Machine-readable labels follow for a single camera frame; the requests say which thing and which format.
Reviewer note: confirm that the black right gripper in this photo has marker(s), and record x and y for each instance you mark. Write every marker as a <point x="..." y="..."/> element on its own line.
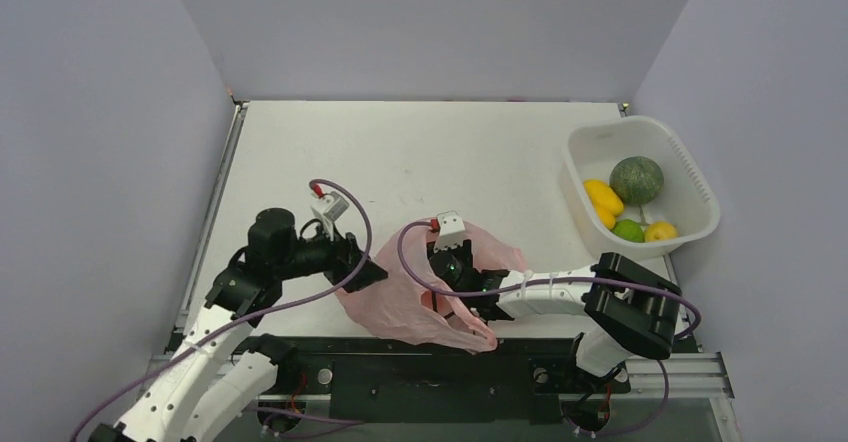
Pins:
<point x="452" y="269"/>

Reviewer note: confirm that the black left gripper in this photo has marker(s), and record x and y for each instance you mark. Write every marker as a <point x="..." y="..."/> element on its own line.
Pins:
<point x="345" y="255"/>

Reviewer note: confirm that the pink plastic bag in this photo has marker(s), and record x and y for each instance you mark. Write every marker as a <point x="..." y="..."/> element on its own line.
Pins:
<point x="398" y="308"/>

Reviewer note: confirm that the yellow fake mango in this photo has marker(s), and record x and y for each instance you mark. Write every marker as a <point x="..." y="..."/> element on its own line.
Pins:
<point x="603" y="196"/>

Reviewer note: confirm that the green fake guava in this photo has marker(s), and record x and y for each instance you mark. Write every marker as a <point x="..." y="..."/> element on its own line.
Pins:
<point x="629" y="230"/>

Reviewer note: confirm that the yellow fake pear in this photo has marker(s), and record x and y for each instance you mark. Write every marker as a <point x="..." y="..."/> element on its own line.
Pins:
<point x="660" y="231"/>

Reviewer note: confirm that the yellow fake lemon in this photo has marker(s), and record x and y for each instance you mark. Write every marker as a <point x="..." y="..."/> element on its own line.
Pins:
<point x="607" y="218"/>

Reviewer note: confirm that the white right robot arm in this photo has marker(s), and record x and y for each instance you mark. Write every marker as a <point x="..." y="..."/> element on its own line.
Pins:
<point x="635" y="310"/>

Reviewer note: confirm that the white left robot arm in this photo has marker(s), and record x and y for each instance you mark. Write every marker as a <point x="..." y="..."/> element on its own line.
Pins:
<point x="276" y="270"/>

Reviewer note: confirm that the green netted fake melon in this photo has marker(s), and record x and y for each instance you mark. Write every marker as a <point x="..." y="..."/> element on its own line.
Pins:
<point x="637" y="180"/>

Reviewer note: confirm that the white plastic basket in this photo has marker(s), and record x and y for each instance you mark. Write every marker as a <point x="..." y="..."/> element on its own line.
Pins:
<point x="592" y="151"/>

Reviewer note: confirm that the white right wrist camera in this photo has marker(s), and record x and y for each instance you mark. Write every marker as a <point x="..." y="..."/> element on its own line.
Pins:
<point x="450" y="231"/>

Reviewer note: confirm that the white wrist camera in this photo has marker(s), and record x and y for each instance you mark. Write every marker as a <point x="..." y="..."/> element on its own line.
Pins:
<point x="450" y="231"/>
<point x="327" y="209"/>

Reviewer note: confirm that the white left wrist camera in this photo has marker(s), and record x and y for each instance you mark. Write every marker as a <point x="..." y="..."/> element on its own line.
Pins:
<point x="327" y="209"/>

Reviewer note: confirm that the aluminium table edge rail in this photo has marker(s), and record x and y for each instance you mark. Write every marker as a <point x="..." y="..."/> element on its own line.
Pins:
<point x="221" y="176"/>

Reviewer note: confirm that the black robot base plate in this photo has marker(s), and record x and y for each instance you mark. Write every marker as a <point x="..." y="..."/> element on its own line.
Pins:
<point x="381" y="381"/>

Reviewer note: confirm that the aluminium right side rail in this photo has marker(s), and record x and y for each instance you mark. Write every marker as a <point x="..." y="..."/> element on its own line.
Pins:
<point x="691" y="376"/>

